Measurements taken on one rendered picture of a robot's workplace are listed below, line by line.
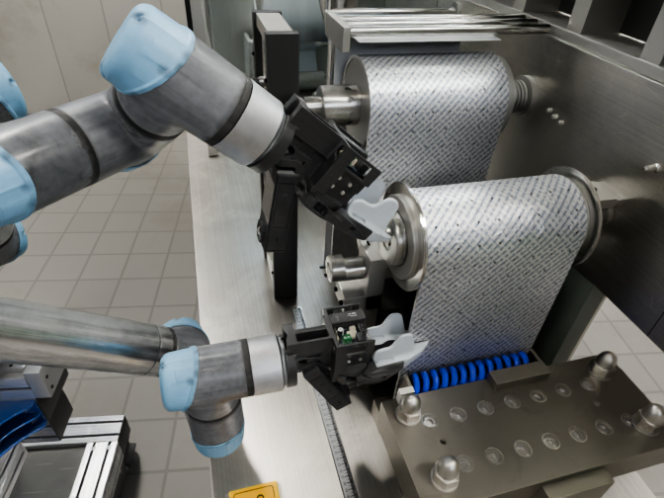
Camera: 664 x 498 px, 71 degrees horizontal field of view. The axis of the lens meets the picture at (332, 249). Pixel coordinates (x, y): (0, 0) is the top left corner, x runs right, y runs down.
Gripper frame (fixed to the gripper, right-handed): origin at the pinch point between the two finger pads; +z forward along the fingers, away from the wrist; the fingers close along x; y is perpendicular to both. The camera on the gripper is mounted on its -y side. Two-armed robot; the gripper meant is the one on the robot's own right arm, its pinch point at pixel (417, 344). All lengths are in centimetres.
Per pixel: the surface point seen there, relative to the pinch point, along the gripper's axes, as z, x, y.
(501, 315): 12.8, -0.2, 3.4
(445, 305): 2.6, -0.3, 7.8
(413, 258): -3.3, 0.5, 16.6
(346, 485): -12.2, -8.8, -19.2
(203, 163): -28, 98, -19
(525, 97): 28.3, 28.5, 24.9
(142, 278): -65, 153, -109
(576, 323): 31.1, 1.6, -4.6
